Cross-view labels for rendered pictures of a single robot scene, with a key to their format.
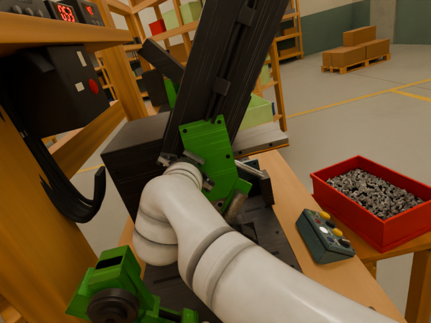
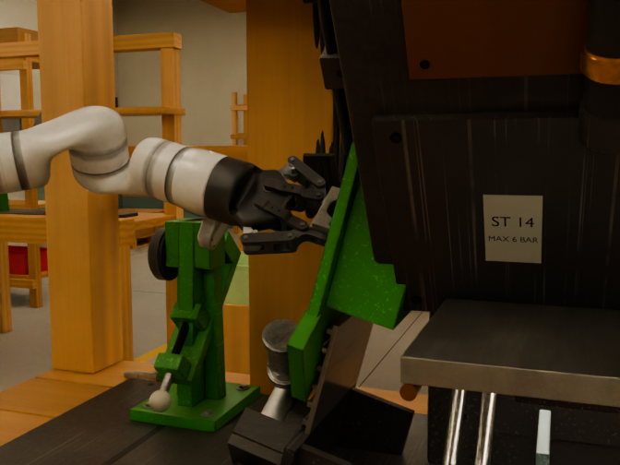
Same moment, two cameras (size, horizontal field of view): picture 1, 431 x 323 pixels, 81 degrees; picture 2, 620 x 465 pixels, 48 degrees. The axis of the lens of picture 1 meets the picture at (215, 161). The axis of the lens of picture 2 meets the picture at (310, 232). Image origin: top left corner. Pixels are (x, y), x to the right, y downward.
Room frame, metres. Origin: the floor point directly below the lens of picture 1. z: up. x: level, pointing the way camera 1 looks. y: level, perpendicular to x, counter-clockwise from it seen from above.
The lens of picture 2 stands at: (0.76, -0.67, 1.26)
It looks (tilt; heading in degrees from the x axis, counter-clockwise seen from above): 6 degrees down; 107
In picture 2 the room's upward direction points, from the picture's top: straight up
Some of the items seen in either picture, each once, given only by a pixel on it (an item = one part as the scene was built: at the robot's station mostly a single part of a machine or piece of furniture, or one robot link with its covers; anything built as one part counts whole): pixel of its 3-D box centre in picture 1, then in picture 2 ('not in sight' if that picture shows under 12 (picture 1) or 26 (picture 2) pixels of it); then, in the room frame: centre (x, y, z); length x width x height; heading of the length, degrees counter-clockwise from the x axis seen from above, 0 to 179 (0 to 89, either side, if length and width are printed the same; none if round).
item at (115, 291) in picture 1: (113, 311); (163, 254); (0.27, 0.21, 1.12); 0.07 x 0.03 x 0.08; 88
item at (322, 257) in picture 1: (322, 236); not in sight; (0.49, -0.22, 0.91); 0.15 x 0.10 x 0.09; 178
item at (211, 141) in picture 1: (210, 155); (376, 245); (0.62, 0.01, 1.17); 0.13 x 0.12 x 0.20; 178
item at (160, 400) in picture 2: not in sight; (165, 386); (0.31, 0.12, 0.96); 0.06 x 0.03 x 0.06; 88
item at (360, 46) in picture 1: (354, 49); not in sight; (5.99, -3.78, 0.37); 1.20 x 0.80 x 0.74; 96
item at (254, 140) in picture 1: (222, 148); (535, 321); (0.77, -0.04, 1.11); 0.39 x 0.16 x 0.03; 88
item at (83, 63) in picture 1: (59, 89); not in sight; (0.59, 0.28, 1.42); 0.17 x 0.12 x 0.15; 178
